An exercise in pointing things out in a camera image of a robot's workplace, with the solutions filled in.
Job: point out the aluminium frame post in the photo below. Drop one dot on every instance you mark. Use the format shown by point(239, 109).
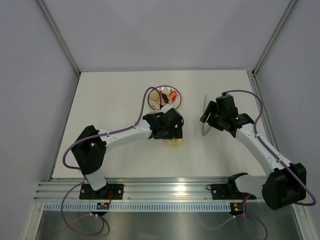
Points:
point(44, 9)
point(275, 35)

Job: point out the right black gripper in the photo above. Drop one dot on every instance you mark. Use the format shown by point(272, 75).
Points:
point(210, 120)

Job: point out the patterned round plate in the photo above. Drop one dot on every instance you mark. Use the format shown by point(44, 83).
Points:
point(155, 105)

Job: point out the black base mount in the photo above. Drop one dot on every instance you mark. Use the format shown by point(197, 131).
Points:
point(225, 191)
point(113, 191)

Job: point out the white steamed bun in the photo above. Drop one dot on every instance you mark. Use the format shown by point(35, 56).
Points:
point(154, 96)

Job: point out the dark brown meat slice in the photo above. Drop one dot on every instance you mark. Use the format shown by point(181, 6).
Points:
point(165, 98)

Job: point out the right aluminium side rail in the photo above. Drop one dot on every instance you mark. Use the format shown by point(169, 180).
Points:
point(269, 138)

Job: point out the aluminium front rail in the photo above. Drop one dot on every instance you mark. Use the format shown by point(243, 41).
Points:
point(152, 189)

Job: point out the left aluminium frame post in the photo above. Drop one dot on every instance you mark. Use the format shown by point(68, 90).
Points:
point(44, 9)

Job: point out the round beige lunch box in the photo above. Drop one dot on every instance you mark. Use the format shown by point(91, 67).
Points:
point(174, 143)

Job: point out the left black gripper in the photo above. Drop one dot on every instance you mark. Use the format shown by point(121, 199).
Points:
point(175, 133)

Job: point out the white slotted cable duct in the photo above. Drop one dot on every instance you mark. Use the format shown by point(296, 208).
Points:
point(139, 207)

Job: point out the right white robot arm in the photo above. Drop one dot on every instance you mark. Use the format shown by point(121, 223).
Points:
point(284, 183)

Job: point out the red shrimp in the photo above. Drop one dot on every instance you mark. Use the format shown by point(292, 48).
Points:
point(172, 95)

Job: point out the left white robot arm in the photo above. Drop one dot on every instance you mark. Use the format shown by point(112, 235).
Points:
point(91, 146)

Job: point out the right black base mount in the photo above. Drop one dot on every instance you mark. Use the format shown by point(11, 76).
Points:
point(225, 191)

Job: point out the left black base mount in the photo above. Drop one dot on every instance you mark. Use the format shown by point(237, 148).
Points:
point(113, 191)

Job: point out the right aluminium frame post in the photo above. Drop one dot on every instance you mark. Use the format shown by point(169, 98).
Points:
point(275, 35)

